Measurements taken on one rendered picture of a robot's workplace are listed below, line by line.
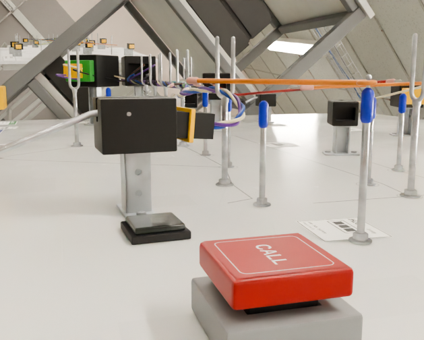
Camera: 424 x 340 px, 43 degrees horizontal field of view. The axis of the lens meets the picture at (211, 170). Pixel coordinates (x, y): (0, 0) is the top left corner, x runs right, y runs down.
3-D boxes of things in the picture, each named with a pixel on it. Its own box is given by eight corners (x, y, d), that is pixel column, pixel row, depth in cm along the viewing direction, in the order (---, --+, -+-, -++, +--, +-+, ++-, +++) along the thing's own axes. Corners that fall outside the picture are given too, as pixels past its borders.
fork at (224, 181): (218, 187, 51) (218, 35, 49) (212, 183, 53) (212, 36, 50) (237, 185, 52) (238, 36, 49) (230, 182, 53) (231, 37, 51)
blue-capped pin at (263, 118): (249, 204, 45) (251, 100, 43) (265, 202, 45) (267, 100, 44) (257, 208, 43) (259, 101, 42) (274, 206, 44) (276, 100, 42)
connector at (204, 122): (145, 133, 43) (146, 108, 42) (199, 135, 45) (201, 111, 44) (158, 137, 40) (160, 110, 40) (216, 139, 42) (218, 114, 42)
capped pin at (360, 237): (344, 241, 35) (351, 73, 33) (356, 236, 36) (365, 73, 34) (364, 246, 34) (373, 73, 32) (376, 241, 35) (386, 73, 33)
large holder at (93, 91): (139, 120, 123) (137, 57, 121) (98, 127, 107) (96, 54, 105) (114, 119, 126) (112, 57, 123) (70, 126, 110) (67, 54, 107)
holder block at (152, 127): (94, 148, 42) (92, 96, 41) (163, 144, 44) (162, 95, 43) (102, 155, 38) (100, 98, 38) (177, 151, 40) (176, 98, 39)
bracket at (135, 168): (116, 206, 44) (114, 146, 43) (145, 204, 45) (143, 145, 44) (127, 221, 40) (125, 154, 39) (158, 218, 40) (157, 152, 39)
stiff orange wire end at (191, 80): (185, 83, 45) (185, 77, 45) (380, 87, 33) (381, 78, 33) (174, 83, 44) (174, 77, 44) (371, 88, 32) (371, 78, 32)
